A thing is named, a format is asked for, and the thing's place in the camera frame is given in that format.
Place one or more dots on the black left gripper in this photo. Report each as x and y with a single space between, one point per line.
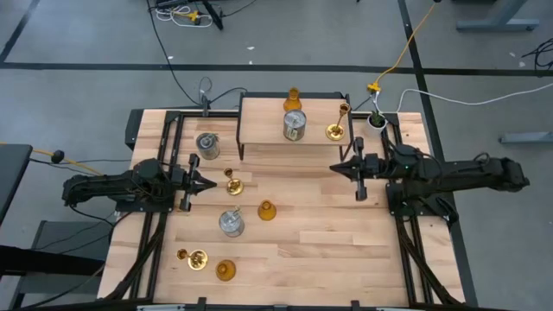
179 179

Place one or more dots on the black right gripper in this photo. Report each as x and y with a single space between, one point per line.
376 166

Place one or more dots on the brass candlestick holder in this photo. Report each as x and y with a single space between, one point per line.
334 131
198 260
234 186

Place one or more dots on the silver scented candle tin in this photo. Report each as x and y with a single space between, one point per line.
231 224
294 127
208 149

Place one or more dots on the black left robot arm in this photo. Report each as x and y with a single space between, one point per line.
95 186

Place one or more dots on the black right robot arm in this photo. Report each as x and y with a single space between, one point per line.
466 173

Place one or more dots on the white pot with green plant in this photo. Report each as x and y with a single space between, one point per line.
376 123

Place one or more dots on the wooden shelf riser black legs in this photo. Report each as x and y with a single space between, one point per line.
263 123

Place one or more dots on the dark grey desk base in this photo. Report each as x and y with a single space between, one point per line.
65 235

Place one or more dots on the black stand leg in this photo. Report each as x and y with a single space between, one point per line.
214 17

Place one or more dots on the grey floor bar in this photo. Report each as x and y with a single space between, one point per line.
527 137

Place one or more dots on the black desk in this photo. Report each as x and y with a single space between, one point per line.
13 173

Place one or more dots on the black aluminium table frame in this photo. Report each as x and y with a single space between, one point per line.
176 134

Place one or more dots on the black clamp post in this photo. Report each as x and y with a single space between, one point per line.
205 108

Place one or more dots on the grey desk leg frame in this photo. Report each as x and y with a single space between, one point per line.
497 24

